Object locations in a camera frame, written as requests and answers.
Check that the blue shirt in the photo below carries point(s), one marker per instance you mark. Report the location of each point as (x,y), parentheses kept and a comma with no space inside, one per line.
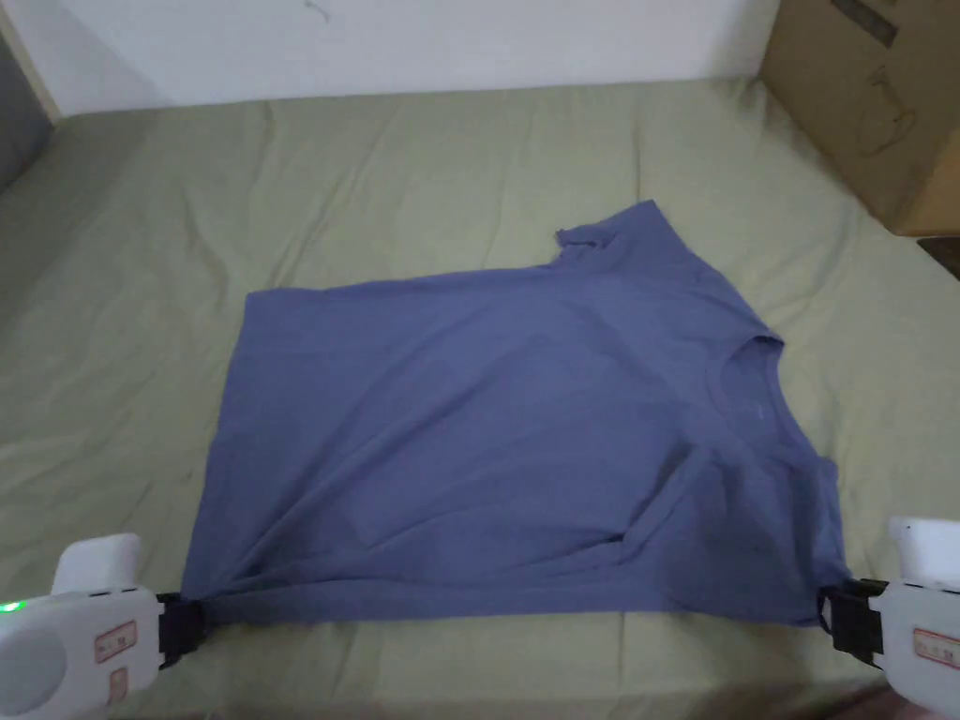
(487,435)

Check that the grey padded headboard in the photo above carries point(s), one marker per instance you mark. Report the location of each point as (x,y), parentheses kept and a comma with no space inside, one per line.
(21,112)

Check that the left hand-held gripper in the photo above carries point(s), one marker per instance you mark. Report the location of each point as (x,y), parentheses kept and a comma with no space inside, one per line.
(67,622)

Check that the bed with pale green sheet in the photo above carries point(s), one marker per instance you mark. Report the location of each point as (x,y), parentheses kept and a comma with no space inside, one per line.
(420,172)

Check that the brown cardboard carton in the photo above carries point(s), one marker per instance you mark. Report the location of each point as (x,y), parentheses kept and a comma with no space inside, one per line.
(862,97)

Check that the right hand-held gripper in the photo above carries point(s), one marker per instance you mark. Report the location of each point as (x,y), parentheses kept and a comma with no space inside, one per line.
(926,622)

